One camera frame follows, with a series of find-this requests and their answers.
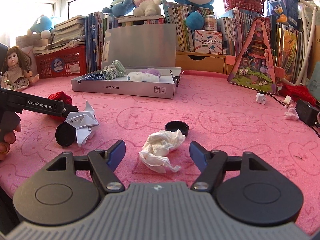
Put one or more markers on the white tissue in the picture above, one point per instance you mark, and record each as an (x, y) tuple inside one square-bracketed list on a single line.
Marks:
[(156, 148)]

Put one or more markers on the black binder clip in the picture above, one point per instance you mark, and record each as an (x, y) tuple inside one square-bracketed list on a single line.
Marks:
[(176, 79)]

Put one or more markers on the pink triangular toy house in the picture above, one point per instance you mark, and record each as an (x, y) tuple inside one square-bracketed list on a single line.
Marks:
[(254, 67)]

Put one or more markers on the white origami paper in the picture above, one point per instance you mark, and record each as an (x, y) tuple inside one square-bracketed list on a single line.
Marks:
[(84, 122)]

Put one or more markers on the red plastic basket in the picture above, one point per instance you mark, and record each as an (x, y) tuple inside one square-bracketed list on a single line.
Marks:
[(67, 62), (252, 5)]

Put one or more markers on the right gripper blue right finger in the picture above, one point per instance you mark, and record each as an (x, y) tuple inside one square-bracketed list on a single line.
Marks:
[(211, 165)]

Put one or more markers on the black round lid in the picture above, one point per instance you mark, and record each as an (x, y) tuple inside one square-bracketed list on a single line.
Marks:
[(65, 134), (173, 126)]

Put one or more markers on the red plastic basket top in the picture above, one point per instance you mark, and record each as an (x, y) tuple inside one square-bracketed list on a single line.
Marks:
[(252, 5)]

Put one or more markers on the blue cardboard box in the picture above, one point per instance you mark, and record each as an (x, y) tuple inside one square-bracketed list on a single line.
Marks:
[(284, 11)]

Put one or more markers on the white fluffy plush toy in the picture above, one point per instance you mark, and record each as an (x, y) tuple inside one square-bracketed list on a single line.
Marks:
[(142, 77)]

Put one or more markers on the white label printer box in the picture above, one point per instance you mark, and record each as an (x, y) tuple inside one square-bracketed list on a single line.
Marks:
[(209, 42)]

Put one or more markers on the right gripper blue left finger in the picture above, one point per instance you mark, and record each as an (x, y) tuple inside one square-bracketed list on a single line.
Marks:
[(103, 163)]

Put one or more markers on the stack of books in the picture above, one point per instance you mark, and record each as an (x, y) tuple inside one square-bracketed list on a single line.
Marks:
[(66, 34)]

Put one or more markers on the green checkered scrunchie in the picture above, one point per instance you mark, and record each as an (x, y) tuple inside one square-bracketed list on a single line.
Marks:
[(116, 69)]

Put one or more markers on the red plastic basket left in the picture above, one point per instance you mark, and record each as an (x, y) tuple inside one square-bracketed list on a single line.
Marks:
[(67, 62)]

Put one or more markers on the silver open storage box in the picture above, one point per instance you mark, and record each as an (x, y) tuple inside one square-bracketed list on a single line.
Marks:
[(137, 47)]

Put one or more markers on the blue bear plush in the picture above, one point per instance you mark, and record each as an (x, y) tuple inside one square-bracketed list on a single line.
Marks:
[(119, 8)]

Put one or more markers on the wooden drawer organizer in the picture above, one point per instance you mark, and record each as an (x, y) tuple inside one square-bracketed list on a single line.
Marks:
[(203, 62)]

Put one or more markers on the person's left hand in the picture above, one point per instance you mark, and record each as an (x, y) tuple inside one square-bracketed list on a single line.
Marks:
[(8, 140)]

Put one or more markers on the blue patterned fabric pouch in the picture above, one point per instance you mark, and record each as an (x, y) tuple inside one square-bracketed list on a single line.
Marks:
[(95, 76)]

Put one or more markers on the light blue plush left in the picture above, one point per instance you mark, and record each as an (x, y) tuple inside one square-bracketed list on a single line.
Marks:
[(43, 26)]

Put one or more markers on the brown haired doll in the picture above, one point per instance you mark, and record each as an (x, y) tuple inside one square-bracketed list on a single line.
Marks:
[(17, 74)]

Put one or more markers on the purple fluffy plush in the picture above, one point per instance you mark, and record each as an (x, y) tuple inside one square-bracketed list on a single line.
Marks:
[(152, 71)]

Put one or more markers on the pink fuzzy hair clip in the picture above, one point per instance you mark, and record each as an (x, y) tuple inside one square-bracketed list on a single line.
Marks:
[(291, 114)]

